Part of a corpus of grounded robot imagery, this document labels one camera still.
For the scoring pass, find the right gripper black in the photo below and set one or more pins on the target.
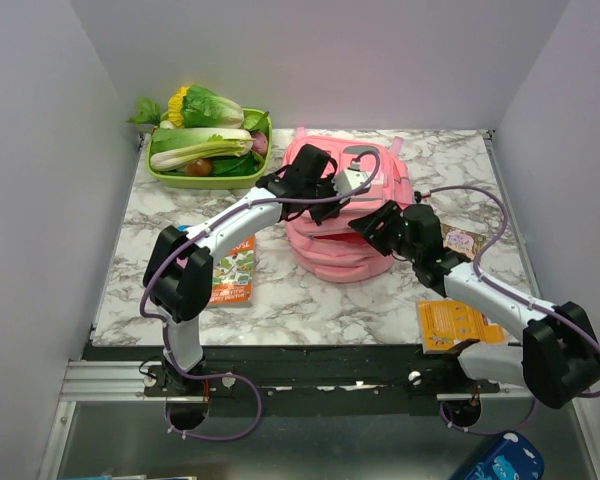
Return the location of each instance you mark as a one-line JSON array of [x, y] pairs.
[[388, 211]]

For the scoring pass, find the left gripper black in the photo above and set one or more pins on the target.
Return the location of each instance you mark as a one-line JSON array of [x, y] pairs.
[[335, 206]]

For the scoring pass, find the pink student backpack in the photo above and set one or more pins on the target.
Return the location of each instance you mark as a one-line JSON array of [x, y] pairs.
[[332, 251]]

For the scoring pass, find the illustrated picture book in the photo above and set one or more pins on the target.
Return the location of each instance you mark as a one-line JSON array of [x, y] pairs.
[[467, 243]]

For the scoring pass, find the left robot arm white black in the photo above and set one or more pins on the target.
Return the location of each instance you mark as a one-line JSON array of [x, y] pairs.
[[179, 275]]

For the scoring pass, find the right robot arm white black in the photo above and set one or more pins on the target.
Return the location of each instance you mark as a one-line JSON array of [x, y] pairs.
[[556, 357]]

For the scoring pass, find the green plastic tray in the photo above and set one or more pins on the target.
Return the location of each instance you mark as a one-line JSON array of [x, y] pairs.
[[229, 172]]

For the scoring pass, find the purple toy vegetable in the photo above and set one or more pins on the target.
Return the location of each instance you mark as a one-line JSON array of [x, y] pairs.
[[260, 143]]

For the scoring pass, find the orange treehouse book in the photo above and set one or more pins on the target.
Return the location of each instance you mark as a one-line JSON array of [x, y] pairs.
[[233, 276]]

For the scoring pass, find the orange yellow booklet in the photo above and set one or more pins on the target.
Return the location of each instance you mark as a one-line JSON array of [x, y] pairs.
[[446, 323]]

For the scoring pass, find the brown toy mushroom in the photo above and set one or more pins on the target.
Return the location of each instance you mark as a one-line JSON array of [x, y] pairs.
[[199, 168]]

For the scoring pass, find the upper toy cabbage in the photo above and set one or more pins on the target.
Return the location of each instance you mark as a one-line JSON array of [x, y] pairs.
[[202, 107]]

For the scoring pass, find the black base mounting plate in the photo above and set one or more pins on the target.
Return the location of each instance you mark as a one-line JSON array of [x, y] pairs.
[[309, 381]]

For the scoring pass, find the yellow artificial flower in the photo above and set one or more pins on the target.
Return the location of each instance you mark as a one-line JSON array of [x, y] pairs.
[[175, 105]]

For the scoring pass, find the green artificial leaf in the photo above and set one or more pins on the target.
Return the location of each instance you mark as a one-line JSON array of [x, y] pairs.
[[148, 112]]

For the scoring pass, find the blue pencil case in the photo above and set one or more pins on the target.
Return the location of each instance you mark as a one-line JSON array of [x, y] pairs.
[[506, 456]]

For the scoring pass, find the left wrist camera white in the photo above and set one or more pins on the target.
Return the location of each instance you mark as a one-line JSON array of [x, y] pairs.
[[351, 180]]

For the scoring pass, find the aluminium rail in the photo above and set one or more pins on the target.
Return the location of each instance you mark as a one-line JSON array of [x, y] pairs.
[[127, 381]]

